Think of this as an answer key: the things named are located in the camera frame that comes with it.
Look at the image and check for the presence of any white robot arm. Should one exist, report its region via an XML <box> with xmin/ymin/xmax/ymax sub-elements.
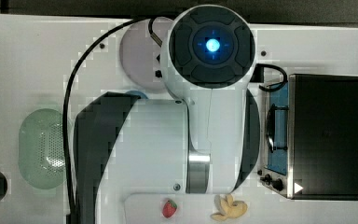
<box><xmin>73</xmin><ymin>5</ymin><xmax>259</xmax><ymax>224</ymax></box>

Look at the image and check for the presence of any green oval strainer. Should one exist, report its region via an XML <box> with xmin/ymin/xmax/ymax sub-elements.
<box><xmin>18</xmin><ymin>108</ymin><xmax>65</xmax><ymax>189</ymax></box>

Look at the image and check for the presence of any blue bowl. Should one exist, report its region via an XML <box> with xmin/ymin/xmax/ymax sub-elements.
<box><xmin>125</xmin><ymin>90</ymin><xmax>148</xmax><ymax>99</ymax></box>

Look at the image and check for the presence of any lilac round plate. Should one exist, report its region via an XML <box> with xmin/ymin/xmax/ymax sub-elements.
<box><xmin>119</xmin><ymin>19</ymin><xmax>166</xmax><ymax>93</ymax></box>

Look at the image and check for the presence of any toy strawberry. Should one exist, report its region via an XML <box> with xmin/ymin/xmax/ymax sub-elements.
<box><xmin>162</xmin><ymin>200</ymin><xmax>177</xmax><ymax>218</ymax></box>

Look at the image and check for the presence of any toy toaster oven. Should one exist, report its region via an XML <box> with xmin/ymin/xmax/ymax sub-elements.
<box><xmin>258</xmin><ymin>74</ymin><xmax>358</xmax><ymax>201</ymax></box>

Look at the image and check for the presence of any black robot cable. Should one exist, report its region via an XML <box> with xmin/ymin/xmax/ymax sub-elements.
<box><xmin>62</xmin><ymin>17</ymin><xmax>157</xmax><ymax>224</ymax></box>

